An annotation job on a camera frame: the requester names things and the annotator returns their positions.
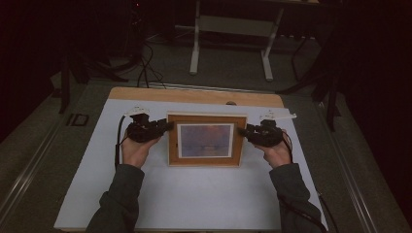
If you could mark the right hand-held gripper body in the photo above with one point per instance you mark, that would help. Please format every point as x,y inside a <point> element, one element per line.
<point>267,136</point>

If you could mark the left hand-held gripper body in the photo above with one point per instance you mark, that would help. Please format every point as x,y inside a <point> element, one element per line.
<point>142,131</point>

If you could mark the wooden picture frame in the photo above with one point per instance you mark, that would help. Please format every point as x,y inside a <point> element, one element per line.
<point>205,140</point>

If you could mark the person's right hand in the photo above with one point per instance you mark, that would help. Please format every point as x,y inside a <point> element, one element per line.
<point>277,155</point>

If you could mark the person's left hand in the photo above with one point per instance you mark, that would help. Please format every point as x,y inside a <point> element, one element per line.
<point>136,153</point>

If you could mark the black floor socket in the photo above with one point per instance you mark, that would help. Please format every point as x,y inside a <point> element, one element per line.
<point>77,119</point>

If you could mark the white table sheet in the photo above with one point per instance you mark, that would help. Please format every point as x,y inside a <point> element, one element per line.
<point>210,194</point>

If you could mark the black stand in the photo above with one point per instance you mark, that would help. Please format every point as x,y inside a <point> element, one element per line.
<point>330,97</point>
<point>66,81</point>

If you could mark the metal floor rail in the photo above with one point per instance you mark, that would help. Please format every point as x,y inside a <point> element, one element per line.
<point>350,181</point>
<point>29,168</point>

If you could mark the white metal desk frame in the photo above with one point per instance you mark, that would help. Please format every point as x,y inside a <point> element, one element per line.
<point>234,26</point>

